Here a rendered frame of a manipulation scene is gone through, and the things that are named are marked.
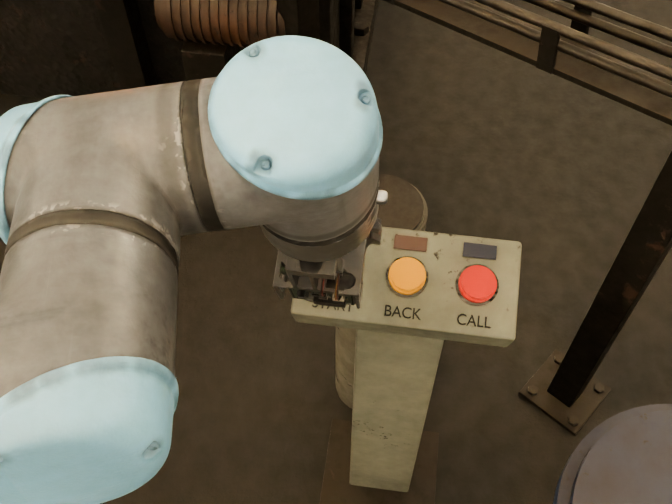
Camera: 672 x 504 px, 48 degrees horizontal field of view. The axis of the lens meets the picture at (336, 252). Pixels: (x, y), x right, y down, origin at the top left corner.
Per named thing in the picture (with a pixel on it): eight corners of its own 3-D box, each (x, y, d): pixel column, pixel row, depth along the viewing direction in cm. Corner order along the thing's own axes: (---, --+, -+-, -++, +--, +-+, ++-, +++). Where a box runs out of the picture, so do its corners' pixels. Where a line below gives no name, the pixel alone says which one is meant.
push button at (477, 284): (459, 266, 83) (460, 262, 81) (496, 270, 82) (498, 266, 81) (455, 302, 82) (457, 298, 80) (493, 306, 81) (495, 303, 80)
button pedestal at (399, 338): (318, 418, 136) (308, 198, 86) (452, 436, 134) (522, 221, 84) (304, 507, 127) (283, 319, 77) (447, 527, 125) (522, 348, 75)
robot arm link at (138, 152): (-51, 222, 38) (196, 188, 38) (-11, 70, 45) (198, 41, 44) (27, 320, 45) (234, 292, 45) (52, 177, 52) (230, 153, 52)
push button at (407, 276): (390, 258, 83) (390, 254, 82) (426, 263, 83) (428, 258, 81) (386, 294, 82) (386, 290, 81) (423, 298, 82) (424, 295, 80)
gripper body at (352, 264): (277, 300, 67) (257, 265, 55) (292, 208, 69) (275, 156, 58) (364, 310, 66) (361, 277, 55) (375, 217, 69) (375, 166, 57)
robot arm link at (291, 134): (187, 34, 41) (370, 8, 41) (230, 131, 53) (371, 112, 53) (200, 195, 39) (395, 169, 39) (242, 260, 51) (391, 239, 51)
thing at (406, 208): (340, 351, 144) (341, 166, 102) (403, 358, 143) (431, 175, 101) (331, 409, 137) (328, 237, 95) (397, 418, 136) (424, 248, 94)
